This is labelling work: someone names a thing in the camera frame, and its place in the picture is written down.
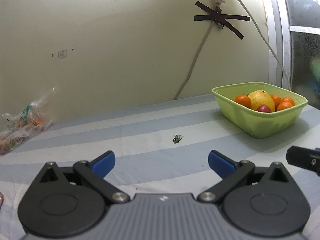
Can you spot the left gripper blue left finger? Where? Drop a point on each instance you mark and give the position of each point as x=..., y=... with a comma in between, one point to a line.
x=92, y=174

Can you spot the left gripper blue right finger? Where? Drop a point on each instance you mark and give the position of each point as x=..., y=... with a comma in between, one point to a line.
x=233, y=174

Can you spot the green plastic basket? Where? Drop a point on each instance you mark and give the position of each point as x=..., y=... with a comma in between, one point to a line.
x=257, y=124

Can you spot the large yellow citrus fruit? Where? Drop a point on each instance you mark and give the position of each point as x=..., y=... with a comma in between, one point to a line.
x=261, y=97

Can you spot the small orange tangerine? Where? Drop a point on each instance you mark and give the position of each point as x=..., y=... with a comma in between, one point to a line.
x=243, y=100

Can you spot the green tomato calyx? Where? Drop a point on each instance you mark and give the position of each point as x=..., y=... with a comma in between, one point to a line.
x=177, y=138

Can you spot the clear plastic snack bag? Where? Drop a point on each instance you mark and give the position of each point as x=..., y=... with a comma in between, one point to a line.
x=27, y=124

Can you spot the black tape cross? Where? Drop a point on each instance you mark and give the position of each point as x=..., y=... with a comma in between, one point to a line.
x=220, y=19

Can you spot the frosted glass door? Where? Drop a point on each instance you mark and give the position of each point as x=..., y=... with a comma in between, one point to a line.
x=293, y=33

